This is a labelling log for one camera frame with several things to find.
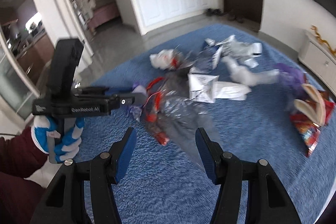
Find white red tissue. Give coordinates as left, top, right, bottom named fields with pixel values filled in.
left=149, top=49, right=184, bottom=71

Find red brown snack bag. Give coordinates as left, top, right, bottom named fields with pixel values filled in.
left=289, top=89, right=335, bottom=157

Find golden dragon figurine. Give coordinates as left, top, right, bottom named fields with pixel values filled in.
left=310, top=24, right=336, bottom=55

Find dark red sleeve forearm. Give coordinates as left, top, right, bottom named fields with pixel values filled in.
left=1, top=127, right=47, bottom=223

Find clear red plastic wrapper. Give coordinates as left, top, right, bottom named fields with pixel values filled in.
left=143, top=72, right=214, bottom=170

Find silver blue snack wrapper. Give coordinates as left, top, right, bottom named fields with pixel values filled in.
left=195, top=35, right=263, bottom=71

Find white TV stand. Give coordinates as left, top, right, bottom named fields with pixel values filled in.
left=298, top=31, right=336, bottom=94

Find purple plastic bag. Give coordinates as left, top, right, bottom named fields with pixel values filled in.
left=275, top=63, right=307, bottom=109

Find silver foil bag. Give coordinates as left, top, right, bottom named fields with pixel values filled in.
left=188, top=73, right=219, bottom=103

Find brown shoes by door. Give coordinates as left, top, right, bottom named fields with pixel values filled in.
left=227, top=10, right=244, bottom=24

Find red white paper cup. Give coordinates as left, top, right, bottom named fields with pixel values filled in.
left=294, top=84, right=326, bottom=127

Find crumpled white paper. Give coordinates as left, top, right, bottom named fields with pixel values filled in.
left=221, top=56, right=280, bottom=101

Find blue white gloved left hand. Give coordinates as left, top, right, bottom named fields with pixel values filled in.
left=31, top=115, right=85, bottom=163

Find blue carpet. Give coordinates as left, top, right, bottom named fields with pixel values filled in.
left=73, top=23, right=336, bottom=224

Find purple foil wrapper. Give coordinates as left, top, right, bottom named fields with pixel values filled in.
left=127, top=83, right=148, bottom=122

